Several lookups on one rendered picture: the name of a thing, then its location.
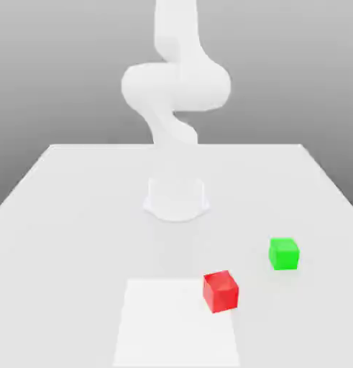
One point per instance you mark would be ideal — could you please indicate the small green cube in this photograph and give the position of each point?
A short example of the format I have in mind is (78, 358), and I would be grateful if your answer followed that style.
(284, 254)

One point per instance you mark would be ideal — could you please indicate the small red cube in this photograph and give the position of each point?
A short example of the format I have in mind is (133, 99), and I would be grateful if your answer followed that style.
(220, 291)

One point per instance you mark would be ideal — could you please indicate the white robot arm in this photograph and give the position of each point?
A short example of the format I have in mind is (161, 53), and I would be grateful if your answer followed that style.
(176, 86)

